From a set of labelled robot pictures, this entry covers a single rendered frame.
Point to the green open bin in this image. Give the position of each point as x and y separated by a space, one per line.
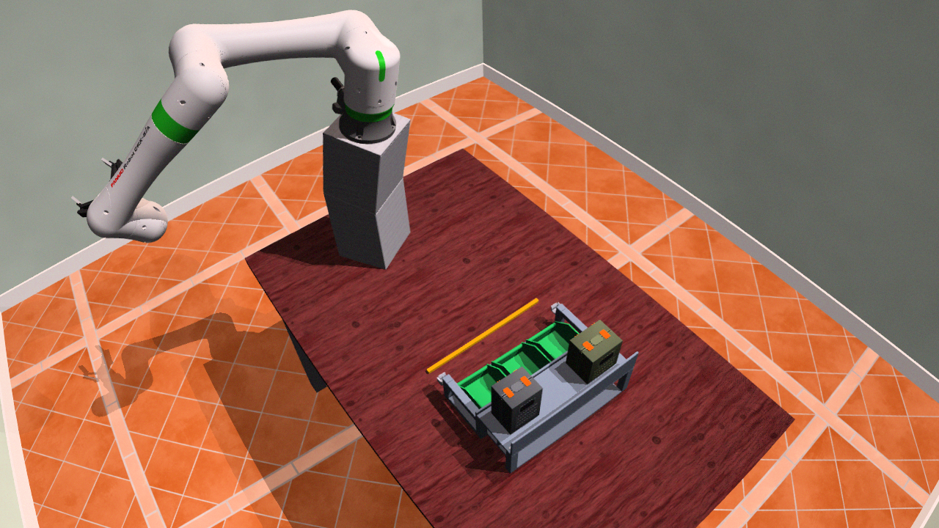
553 341
479 384
526 355

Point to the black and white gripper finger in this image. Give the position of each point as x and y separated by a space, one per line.
83 207
114 166

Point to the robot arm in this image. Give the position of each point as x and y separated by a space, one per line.
369 61

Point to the yellow bar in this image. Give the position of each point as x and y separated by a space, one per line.
482 336

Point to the grey metal rack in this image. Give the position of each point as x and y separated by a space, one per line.
564 394

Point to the olive green case with orange latches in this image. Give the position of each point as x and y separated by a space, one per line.
593 351

